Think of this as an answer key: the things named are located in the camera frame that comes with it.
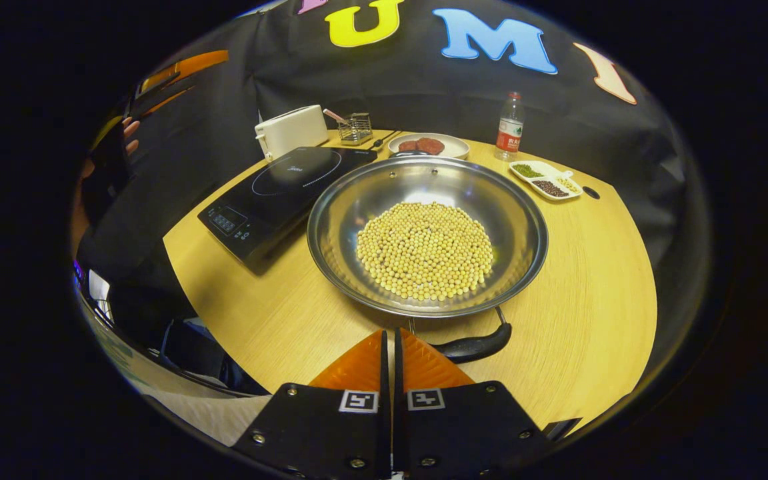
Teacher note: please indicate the white round plate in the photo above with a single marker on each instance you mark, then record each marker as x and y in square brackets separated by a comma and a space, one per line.
[457, 145]

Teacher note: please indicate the brown meat patty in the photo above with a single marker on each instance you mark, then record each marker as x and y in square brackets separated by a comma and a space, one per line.
[408, 145]
[432, 145]

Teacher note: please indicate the white toaster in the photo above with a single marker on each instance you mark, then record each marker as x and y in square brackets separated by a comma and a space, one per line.
[290, 130]

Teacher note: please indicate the white divided dish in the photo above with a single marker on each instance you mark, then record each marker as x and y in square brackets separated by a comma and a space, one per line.
[544, 174]

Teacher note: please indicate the pile of small yellow beans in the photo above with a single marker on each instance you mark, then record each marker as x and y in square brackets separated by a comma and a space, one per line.
[568, 184]

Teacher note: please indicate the clear water bottle red label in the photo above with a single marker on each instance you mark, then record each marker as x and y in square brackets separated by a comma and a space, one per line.
[509, 133]

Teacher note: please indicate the black induction cooktop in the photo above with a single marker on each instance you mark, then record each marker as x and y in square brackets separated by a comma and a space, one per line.
[277, 193]

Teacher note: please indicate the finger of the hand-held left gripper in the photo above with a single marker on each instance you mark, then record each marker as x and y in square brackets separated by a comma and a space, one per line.
[184, 66]
[169, 99]

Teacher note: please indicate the pile of soybeans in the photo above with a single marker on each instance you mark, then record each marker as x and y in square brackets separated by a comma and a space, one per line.
[424, 250]

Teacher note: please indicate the pile of green beans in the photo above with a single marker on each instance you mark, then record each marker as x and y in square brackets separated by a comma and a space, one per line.
[527, 170]

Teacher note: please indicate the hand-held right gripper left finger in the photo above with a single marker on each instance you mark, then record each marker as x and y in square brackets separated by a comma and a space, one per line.
[330, 426]

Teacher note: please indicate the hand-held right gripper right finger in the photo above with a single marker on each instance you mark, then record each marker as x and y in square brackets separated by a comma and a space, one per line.
[457, 426]

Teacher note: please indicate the pile of dark red beans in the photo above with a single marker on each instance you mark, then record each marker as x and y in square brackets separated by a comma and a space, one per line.
[550, 188]

